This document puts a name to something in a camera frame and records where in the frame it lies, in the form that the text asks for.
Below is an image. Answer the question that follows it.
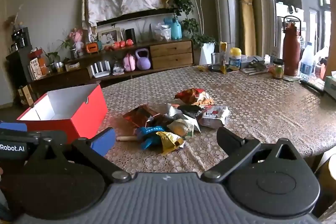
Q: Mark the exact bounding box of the teal spray bottle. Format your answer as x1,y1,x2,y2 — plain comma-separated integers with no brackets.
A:
163,16,182,40

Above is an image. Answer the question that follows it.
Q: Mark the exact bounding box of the dark red foil snack bag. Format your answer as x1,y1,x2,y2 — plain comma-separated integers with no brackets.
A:
122,104,159,127

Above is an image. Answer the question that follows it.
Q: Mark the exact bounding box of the blue snack packet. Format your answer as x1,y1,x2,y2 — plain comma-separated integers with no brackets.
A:
135,126,164,151

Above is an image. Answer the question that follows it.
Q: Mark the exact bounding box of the black coffee machine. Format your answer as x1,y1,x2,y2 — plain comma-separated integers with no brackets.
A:
10,27,31,52

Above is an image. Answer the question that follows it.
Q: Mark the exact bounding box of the clear plastic water bottle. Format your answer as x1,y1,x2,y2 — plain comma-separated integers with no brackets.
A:
299,42,315,80

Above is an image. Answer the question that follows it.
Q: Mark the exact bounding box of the dark red thermos bottle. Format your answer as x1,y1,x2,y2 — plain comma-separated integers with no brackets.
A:
282,15,302,77

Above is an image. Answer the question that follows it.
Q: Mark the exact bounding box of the glass cup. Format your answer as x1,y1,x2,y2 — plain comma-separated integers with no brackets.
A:
211,52,221,71

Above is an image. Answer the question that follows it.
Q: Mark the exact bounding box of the purple kettlebell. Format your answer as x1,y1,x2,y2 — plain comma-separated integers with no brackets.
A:
135,48,151,71

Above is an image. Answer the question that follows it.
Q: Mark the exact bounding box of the white wifi router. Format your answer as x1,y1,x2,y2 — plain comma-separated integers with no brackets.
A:
88,60,111,79

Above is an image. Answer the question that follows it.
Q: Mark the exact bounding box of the small glass jar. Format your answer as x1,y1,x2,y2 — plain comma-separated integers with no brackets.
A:
272,59,284,79

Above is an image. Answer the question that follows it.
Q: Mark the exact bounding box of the red cardboard box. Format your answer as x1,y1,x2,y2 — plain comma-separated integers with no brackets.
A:
17,84,108,143

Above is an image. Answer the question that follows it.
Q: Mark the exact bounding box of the silver white snack bag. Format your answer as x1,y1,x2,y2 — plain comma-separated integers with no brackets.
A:
148,103,202,139

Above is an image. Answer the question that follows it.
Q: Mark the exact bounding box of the white plant pot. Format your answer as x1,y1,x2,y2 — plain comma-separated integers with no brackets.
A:
199,43,215,65

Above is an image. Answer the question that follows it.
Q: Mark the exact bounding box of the black speaker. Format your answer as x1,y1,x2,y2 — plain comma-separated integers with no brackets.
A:
125,28,136,44

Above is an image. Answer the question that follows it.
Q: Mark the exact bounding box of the yellow snack packet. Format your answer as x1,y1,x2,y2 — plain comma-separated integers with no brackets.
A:
156,131,184,154

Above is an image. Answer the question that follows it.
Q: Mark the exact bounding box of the black snack packet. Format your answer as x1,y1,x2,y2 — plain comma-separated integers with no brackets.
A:
177,105,202,118

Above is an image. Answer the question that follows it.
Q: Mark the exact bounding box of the red orange chip bag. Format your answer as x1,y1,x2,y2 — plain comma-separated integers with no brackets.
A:
174,88,214,107

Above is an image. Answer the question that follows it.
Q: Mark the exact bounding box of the wooden tv console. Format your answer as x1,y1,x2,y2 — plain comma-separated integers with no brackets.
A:
30,39,194,94

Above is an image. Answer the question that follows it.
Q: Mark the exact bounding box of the yellow lid container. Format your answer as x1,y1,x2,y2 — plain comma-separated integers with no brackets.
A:
229,47,242,71

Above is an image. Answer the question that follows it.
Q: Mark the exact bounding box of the framed photo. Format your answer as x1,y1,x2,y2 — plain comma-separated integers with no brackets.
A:
98,27,121,45

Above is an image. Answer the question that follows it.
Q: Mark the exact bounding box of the white red snack bag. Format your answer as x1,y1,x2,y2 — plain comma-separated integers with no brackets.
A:
198,106,230,129

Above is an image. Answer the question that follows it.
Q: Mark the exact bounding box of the pink plush toy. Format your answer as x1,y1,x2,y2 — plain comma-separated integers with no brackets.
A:
69,28,85,54

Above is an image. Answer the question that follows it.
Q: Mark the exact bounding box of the orange radio box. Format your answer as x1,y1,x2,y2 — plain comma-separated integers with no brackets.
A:
85,42,99,53

